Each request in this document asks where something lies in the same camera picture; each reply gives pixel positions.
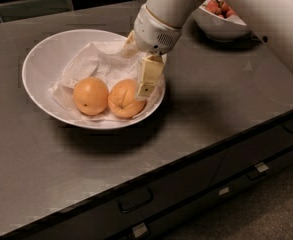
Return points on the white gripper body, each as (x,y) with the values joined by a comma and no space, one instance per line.
(153,34)

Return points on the dark lower drawer front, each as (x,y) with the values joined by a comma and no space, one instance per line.
(260,209)

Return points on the dark upper drawer front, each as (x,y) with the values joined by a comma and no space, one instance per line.
(140,209)

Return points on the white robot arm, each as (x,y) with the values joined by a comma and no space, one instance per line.
(270,20)

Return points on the right orange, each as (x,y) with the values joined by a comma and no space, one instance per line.
(122,101)

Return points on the orange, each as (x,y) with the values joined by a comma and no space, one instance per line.
(122,101)
(90,96)

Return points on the left orange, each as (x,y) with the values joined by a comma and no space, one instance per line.
(90,96)

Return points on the crumpled white paper towel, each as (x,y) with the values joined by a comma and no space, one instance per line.
(102,61)

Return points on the large white bowl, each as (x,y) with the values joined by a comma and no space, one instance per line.
(54,65)

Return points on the red strawberries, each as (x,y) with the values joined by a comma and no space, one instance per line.
(219,8)

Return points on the white strawberry bowl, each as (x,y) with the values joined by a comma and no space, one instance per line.
(217,28)

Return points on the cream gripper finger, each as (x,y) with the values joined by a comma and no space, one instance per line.
(149,71)
(130,47)

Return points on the dark drawer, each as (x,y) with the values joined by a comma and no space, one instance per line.
(140,209)
(260,209)
(258,151)

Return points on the dark right drawer front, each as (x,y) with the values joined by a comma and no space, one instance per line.
(258,151)

